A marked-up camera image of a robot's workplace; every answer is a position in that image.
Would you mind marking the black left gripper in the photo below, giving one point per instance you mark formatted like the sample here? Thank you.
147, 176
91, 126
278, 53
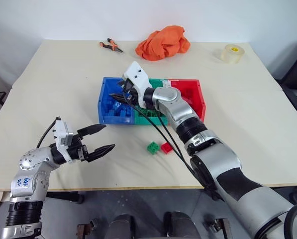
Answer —
78, 150

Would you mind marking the dark rounded shape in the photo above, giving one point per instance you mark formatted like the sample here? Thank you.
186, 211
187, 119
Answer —
122, 227
181, 226

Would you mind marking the black table frame bar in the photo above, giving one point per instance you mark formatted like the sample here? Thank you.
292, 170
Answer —
66, 196

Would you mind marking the orange crumpled cloth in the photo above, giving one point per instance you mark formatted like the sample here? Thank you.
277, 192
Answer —
163, 43

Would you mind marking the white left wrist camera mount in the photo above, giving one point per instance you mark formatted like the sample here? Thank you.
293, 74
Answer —
61, 129

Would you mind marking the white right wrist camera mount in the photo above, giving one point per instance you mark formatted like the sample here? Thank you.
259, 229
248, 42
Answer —
139, 78

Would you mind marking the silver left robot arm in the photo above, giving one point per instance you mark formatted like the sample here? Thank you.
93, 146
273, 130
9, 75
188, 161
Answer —
26, 171

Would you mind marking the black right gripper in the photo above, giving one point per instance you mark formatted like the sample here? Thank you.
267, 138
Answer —
131, 93

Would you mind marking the green toy block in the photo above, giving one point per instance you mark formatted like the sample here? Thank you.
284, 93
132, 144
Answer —
143, 113
155, 114
153, 147

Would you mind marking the red plastic bin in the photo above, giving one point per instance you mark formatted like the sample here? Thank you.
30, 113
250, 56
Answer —
199, 99

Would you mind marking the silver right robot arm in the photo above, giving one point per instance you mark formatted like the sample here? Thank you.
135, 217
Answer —
220, 159

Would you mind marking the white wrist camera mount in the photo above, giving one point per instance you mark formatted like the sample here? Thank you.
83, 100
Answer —
139, 78
61, 129

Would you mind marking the green plastic bin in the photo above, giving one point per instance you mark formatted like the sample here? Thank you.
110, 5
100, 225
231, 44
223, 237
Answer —
140, 120

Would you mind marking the red toy block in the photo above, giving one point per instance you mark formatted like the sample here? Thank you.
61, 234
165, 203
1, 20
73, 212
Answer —
167, 148

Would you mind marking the blue plastic bin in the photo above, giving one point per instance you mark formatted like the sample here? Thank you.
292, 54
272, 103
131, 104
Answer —
104, 99

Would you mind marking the brown metal bracket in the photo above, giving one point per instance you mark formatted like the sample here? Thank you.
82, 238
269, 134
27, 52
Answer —
87, 229
216, 226

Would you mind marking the orange black pliers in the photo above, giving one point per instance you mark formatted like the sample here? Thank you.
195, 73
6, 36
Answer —
112, 45

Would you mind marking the black chair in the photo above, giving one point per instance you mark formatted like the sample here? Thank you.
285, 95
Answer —
296, 82

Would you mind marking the clear tape roll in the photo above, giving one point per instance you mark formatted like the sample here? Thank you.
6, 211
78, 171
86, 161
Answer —
230, 53

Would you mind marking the blue toy block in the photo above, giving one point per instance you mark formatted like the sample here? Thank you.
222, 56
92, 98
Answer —
118, 105
110, 113
124, 114

